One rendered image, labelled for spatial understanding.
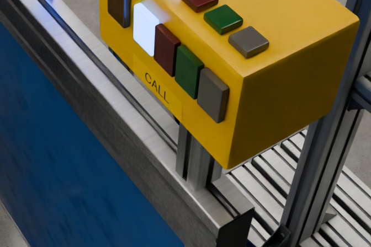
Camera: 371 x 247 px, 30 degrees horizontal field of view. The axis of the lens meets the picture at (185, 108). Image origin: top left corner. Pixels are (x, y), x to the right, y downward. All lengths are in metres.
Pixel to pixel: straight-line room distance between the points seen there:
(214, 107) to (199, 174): 0.17
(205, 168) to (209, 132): 0.13
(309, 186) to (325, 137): 0.14
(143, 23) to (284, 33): 0.09
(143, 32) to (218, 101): 0.08
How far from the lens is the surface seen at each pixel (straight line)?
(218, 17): 0.42
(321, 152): 1.25
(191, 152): 0.57
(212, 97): 0.42
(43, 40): 0.77
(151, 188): 0.66
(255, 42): 0.41
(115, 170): 0.78
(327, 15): 0.45
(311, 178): 1.32
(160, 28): 0.44
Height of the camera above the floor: 1.34
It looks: 47 degrees down
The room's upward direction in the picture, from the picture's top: 6 degrees clockwise
